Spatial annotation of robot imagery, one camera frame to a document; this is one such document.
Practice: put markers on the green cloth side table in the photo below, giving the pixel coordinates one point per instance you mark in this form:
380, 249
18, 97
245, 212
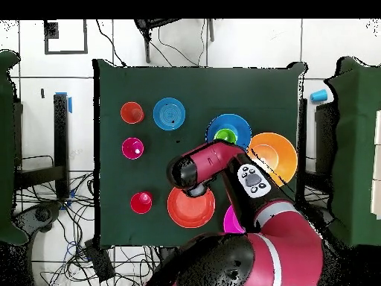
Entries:
7, 149
354, 149

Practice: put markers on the white box stack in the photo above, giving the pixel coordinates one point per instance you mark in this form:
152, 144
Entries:
377, 164

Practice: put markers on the black table frame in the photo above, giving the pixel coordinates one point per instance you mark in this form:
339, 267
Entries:
61, 134
324, 134

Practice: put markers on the dark green tablecloth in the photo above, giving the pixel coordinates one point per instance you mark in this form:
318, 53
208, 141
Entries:
178, 83

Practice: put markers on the black power strip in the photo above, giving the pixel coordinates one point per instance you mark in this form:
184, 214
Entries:
99, 262

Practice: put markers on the large pink plastic bowl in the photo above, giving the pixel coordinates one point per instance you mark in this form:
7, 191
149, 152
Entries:
232, 222

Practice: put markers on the magenta plastic cup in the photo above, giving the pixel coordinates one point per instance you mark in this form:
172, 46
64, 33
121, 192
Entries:
129, 146

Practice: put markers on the large yellow-orange plastic bowl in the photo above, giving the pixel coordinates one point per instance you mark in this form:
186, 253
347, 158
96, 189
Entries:
282, 149

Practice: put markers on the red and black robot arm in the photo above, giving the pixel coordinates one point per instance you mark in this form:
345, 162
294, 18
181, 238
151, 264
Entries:
297, 253

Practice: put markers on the orange-red plastic bowl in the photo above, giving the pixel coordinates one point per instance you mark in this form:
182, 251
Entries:
190, 211

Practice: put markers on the black camera tripod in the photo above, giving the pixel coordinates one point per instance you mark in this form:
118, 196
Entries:
146, 44

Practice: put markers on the orange plastic cup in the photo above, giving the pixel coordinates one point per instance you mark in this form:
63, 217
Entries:
128, 110

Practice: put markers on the red plastic cup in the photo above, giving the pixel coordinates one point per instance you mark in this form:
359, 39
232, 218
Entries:
138, 205

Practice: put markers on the green plastic cup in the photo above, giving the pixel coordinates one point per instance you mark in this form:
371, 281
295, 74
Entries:
225, 135

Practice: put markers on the small ringed blue bowl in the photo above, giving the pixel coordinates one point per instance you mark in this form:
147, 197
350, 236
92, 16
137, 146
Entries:
166, 114

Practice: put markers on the large smooth blue bowl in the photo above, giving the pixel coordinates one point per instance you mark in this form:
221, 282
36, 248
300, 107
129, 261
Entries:
242, 131

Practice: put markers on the blue plastic cup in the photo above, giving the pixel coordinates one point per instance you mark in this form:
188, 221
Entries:
318, 96

